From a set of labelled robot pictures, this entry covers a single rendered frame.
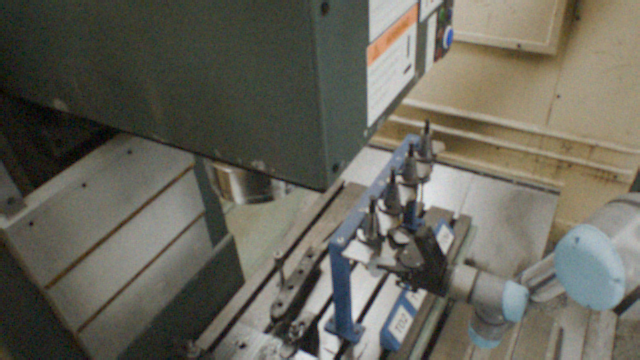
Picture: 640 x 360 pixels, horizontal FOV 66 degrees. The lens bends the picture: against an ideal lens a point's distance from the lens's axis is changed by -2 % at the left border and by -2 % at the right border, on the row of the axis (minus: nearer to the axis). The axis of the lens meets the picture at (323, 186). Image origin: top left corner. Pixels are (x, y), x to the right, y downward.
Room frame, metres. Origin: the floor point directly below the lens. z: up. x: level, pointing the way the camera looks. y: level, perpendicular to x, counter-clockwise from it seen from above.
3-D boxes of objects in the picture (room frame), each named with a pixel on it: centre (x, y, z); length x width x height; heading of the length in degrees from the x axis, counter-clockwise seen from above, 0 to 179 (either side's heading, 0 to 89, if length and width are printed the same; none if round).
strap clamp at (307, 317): (0.69, 0.09, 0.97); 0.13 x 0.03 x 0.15; 148
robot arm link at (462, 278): (0.68, -0.28, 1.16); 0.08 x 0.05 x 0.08; 148
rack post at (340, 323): (0.77, -0.02, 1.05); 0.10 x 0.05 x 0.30; 58
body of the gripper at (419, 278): (0.72, -0.21, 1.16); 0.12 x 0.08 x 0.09; 58
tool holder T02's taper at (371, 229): (0.78, -0.10, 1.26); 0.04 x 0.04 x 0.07
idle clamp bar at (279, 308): (0.89, 0.10, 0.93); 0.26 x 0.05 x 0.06; 153
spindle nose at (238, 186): (0.65, 0.10, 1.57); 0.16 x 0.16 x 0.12
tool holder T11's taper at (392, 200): (0.88, -0.16, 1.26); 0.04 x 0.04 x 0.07
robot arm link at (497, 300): (0.63, -0.34, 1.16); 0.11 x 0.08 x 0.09; 58
